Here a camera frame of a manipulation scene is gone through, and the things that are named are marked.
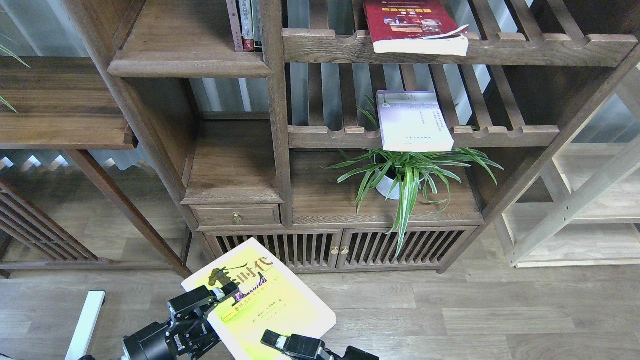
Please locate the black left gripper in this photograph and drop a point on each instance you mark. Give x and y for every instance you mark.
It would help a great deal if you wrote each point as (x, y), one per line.
(186, 333)

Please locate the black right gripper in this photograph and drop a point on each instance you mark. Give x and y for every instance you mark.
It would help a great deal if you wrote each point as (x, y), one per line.
(299, 347)

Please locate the yellow green paperback book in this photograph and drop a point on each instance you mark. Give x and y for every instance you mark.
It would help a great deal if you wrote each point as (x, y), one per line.
(271, 297)

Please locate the maroon book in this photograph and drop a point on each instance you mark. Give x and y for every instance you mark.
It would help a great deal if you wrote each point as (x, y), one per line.
(235, 25)

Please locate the light wooden shelf rack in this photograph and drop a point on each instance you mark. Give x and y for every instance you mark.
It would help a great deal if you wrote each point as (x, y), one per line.
(592, 216)

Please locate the brass drawer knob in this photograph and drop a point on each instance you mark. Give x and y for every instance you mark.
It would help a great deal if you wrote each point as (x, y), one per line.
(237, 217)

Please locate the white metal stand leg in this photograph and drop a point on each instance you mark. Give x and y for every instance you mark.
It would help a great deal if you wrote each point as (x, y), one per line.
(86, 325)

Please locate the white plant pot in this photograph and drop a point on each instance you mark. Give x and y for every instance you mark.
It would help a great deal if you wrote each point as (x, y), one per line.
(386, 184)

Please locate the dark wooden bookshelf cabinet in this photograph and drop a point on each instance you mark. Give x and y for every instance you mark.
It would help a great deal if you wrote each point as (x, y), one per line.
(253, 132)

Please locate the dark wooden side table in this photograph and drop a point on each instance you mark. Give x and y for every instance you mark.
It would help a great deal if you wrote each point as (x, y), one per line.
(64, 104)

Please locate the white purple paperback book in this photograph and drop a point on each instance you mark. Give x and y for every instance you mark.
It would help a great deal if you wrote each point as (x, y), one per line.
(412, 121)

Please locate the green leaves at left edge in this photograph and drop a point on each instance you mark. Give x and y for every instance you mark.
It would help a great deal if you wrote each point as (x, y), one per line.
(9, 72)

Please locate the white red upright book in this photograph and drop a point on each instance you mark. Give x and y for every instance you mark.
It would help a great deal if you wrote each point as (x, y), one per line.
(245, 14)

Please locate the dark green upright book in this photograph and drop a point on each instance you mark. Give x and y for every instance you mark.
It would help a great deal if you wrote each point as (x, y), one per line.
(257, 27)

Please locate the red paperback book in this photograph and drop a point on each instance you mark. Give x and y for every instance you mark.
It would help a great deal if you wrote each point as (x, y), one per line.
(421, 27)

